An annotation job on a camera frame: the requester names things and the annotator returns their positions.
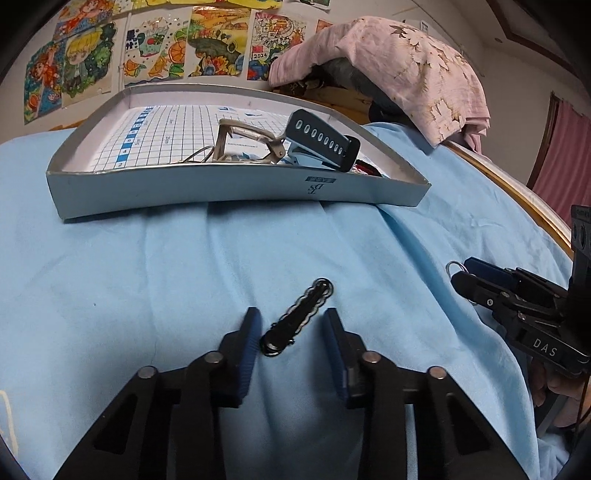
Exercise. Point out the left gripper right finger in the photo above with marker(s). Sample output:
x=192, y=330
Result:
x=344, y=349

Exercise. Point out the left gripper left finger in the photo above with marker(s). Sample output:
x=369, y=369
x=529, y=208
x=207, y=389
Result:
x=240, y=349

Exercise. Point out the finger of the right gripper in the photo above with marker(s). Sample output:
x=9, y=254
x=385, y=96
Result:
x=489, y=295
x=496, y=272

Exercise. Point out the black wavy hair clip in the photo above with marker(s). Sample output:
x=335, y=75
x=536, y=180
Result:
x=282, y=333

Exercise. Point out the beige hair claw clip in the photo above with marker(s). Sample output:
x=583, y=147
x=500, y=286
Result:
x=240, y=142

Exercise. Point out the light blue cartoon bedsheet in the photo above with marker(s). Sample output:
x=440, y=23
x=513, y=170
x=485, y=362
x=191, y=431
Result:
x=84, y=305

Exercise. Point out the pink embroidered blanket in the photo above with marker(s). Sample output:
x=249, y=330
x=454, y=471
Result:
x=396, y=64

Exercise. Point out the grey grid-lined tray box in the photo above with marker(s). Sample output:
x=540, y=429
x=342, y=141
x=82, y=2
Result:
x=157, y=144

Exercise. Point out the children's drawings on wall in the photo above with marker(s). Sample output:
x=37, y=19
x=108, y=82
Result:
x=99, y=46

